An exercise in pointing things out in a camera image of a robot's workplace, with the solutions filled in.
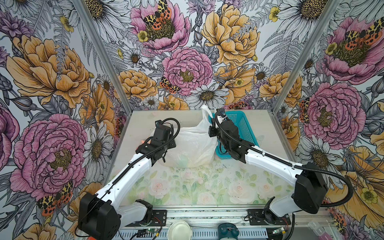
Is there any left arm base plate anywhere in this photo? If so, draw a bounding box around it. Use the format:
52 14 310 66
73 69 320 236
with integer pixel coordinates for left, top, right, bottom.
128 210 168 227

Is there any right black corrugated cable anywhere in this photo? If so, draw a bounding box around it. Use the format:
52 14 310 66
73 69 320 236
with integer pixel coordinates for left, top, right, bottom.
214 111 354 208

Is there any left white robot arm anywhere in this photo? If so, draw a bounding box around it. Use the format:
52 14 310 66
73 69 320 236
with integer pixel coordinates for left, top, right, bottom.
76 118 180 240

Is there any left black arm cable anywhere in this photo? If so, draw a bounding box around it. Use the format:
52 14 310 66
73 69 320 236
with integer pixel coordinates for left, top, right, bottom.
74 117 181 238

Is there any teal plastic basket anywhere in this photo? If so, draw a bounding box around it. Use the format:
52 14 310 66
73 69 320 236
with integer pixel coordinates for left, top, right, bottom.
216 111 259 160

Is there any dark green round container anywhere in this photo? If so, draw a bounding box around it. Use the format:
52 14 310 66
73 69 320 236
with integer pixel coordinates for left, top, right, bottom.
218 223 240 240

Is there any pink plastic object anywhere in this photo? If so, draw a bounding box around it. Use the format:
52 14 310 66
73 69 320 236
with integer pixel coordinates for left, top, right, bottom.
308 221 333 240

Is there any white round cup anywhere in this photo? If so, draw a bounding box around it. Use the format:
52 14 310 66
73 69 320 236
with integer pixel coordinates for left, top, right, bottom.
167 220 193 240

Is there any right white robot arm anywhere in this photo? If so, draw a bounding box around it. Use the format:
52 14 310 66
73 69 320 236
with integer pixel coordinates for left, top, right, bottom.
209 108 328 224

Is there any white plastic bag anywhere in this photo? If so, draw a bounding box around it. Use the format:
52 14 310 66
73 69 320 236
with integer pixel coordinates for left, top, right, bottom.
161 105 218 169

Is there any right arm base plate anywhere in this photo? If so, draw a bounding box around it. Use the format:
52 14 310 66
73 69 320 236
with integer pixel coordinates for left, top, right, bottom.
244 209 292 226

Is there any aluminium front rail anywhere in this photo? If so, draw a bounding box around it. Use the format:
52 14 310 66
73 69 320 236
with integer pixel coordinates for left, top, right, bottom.
78 206 334 230

